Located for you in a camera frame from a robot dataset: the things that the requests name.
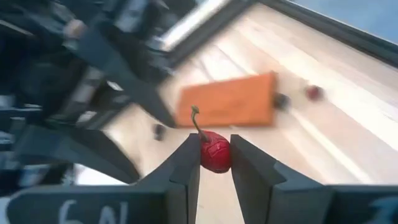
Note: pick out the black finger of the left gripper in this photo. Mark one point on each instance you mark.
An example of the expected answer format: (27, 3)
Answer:
(81, 152)
(130, 84)

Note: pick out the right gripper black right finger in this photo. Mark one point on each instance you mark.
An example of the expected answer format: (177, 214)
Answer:
(264, 186)

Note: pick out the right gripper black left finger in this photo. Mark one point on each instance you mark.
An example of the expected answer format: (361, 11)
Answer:
(183, 174)

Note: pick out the red cherry with stem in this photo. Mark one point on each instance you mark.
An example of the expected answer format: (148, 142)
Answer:
(214, 154)
(314, 92)

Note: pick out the dark cherry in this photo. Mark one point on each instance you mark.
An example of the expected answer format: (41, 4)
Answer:
(281, 101)

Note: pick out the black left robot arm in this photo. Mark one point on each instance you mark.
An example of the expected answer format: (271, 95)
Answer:
(37, 12)

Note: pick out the small dark blueberry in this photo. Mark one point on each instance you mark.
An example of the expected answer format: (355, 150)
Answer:
(158, 131)

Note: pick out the orange-brown rectangular block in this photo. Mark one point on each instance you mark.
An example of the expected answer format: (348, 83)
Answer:
(227, 101)

